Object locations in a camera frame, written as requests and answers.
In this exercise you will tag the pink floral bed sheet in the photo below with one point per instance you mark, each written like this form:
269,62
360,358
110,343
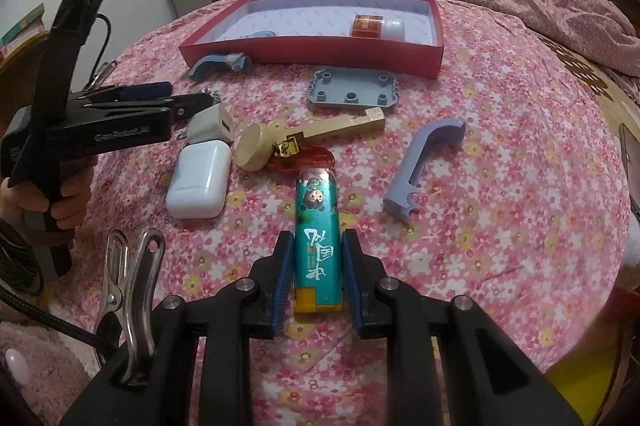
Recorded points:
499,179

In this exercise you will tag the blue grey curved plastic part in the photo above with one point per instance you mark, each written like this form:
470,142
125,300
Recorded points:
236,62

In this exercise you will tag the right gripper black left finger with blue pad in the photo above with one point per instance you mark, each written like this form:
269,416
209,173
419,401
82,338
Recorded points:
203,343

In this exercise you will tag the red translucent lighter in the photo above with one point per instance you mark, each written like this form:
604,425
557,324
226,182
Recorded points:
307,157

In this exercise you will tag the white pill bottle orange label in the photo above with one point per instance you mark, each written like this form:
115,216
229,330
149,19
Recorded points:
377,27

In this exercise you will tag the green striped toy figure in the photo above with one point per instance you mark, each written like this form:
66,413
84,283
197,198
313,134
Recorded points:
213,95

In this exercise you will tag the smartphone with pink case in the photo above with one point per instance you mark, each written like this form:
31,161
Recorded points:
631,161

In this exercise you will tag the brown patterned blanket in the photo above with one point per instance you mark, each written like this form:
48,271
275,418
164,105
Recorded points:
604,85

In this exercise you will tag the silver metal spring clip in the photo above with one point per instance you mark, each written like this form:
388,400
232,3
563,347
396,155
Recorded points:
126,299

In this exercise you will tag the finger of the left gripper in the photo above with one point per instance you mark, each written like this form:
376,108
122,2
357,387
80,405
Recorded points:
132,93
182,107

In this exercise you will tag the white power adapter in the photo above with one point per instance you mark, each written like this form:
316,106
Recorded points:
214,123

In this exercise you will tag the wooden mallet shaped piece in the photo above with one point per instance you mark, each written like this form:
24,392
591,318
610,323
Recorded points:
259,142

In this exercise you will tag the blue oval plastic disc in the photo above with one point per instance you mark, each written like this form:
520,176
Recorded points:
260,34

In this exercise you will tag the grey plastic mounting plate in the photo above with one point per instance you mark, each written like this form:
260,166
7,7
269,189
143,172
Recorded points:
353,87

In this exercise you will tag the teal printed lighter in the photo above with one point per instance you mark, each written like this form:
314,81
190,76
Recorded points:
318,261

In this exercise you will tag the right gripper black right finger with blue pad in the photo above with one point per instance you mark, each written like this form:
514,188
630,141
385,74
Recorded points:
447,362

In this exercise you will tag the white earbuds case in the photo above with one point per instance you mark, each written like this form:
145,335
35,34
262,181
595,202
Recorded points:
198,187

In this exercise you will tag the red shallow cardboard box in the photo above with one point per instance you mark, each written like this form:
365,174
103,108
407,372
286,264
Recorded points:
317,32

